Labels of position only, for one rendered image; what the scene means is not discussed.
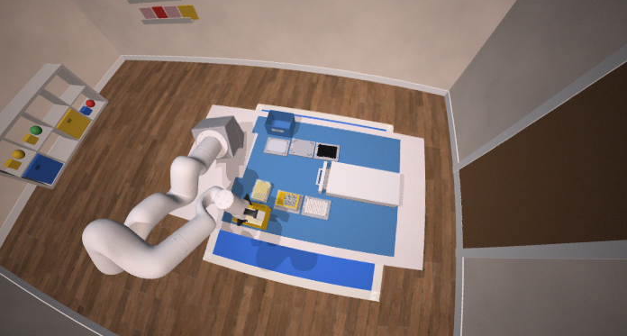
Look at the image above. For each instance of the blue bench mat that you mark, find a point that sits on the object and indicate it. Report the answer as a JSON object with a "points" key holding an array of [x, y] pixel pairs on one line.
{"points": [[351, 225]]}

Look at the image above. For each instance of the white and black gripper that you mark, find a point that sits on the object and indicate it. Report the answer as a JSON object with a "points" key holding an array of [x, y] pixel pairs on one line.
{"points": [[241, 217]]}

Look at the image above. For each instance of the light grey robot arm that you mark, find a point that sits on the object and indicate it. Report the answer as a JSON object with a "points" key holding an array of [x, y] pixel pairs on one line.
{"points": [[114, 247]]}

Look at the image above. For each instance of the blue open-top bin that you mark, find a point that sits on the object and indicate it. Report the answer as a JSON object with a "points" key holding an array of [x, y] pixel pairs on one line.
{"points": [[280, 119]]}

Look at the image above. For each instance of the yellow open-top bin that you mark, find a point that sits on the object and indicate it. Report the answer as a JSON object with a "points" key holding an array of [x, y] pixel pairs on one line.
{"points": [[264, 223]]}

